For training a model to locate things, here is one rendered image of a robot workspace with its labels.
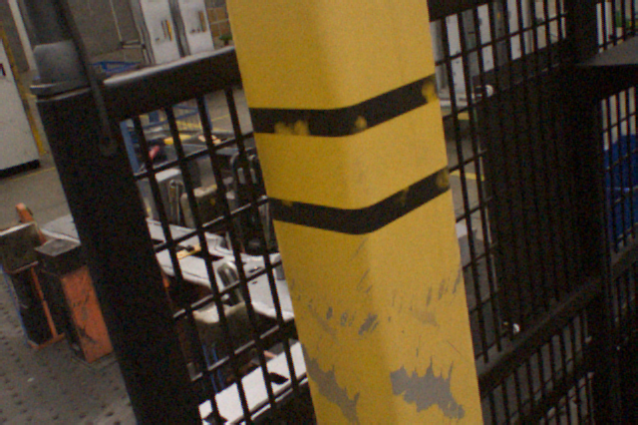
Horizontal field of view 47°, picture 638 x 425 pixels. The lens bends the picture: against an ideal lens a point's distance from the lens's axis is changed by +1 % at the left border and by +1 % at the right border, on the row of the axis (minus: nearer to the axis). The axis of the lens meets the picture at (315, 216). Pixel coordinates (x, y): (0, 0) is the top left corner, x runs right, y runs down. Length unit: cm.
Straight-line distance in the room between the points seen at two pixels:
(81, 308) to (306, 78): 160
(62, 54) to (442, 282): 29
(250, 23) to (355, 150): 11
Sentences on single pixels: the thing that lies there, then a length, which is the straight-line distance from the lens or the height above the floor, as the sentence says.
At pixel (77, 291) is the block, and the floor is 91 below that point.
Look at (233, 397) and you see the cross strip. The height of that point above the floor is 100.
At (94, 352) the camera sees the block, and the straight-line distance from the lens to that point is 205.
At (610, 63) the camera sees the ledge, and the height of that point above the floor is 143.
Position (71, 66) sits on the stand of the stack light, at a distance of 46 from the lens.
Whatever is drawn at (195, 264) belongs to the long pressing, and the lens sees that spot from 169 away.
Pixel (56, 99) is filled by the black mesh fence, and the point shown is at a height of 155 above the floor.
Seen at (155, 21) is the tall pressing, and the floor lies 118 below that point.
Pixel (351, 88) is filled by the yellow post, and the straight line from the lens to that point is 45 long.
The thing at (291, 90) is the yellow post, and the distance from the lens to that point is 47.
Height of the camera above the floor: 160
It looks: 19 degrees down
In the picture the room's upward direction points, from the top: 11 degrees counter-clockwise
